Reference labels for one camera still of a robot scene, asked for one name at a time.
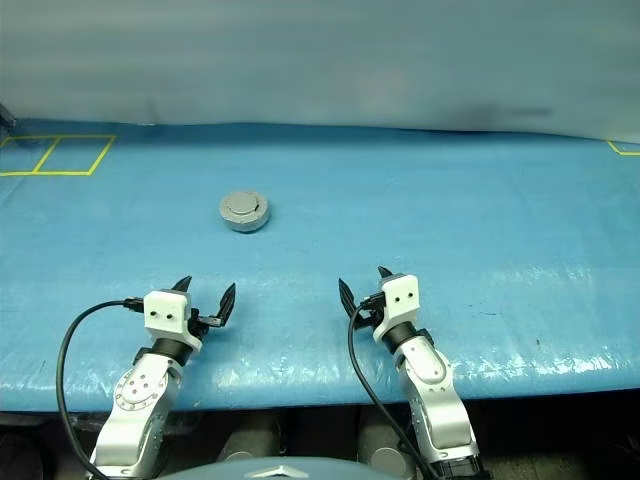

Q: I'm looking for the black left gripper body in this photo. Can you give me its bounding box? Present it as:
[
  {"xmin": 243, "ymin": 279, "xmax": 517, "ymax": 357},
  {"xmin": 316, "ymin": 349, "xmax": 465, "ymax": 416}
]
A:
[{"xmin": 187, "ymin": 307, "xmax": 224, "ymax": 342}]

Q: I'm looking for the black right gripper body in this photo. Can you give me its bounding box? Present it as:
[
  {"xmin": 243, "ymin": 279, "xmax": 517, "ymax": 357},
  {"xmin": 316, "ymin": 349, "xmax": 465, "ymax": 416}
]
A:
[{"xmin": 356, "ymin": 292, "xmax": 387, "ymax": 329}]

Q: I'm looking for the blue plastic table cover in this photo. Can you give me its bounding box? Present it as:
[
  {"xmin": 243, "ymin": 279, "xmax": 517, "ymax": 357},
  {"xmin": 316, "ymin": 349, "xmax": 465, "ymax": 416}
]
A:
[{"xmin": 0, "ymin": 118, "xmax": 640, "ymax": 414}]

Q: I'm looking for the grey rounded cylinder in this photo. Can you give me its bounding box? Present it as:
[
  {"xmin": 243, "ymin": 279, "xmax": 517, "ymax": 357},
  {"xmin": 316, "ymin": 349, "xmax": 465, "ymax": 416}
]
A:
[
  {"xmin": 357, "ymin": 407, "xmax": 417, "ymax": 472},
  {"xmin": 219, "ymin": 409, "xmax": 284, "ymax": 462}
]

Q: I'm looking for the grey-blue robot torso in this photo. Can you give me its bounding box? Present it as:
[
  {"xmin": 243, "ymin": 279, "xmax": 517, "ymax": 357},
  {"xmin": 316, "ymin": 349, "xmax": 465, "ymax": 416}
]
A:
[{"xmin": 192, "ymin": 455, "xmax": 416, "ymax": 480}]

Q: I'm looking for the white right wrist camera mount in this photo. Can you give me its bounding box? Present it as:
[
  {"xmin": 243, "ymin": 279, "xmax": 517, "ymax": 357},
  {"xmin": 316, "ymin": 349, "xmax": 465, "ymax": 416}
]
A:
[{"xmin": 372, "ymin": 273, "xmax": 421, "ymax": 344}]

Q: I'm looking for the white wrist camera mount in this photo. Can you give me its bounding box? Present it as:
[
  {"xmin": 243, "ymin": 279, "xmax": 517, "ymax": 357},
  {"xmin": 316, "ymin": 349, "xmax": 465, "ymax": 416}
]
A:
[
  {"xmin": 143, "ymin": 289, "xmax": 204, "ymax": 351},
  {"xmin": 372, "ymin": 273, "xmax": 421, "ymax": 344}
]

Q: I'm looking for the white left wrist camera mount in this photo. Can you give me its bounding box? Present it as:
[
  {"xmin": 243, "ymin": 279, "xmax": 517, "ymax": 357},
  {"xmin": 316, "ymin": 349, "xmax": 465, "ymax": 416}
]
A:
[{"xmin": 143, "ymin": 289, "xmax": 204, "ymax": 351}]

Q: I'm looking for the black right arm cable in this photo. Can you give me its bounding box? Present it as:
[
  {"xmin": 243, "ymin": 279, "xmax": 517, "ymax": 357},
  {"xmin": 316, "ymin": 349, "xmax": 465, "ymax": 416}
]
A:
[{"xmin": 347, "ymin": 294, "xmax": 437, "ymax": 480}]

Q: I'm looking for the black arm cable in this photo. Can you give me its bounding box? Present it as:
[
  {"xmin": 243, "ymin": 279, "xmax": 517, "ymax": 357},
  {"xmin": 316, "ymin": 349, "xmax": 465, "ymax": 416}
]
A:
[
  {"xmin": 347, "ymin": 294, "xmax": 437, "ymax": 480},
  {"xmin": 55, "ymin": 297, "xmax": 147, "ymax": 480}
]

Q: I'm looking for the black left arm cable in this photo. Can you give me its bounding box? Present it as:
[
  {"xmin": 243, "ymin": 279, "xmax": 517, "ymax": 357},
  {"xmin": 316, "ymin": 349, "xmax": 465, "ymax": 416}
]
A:
[{"xmin": 55, "ymin": 297, "xmax": 147, "ymax": 480}]

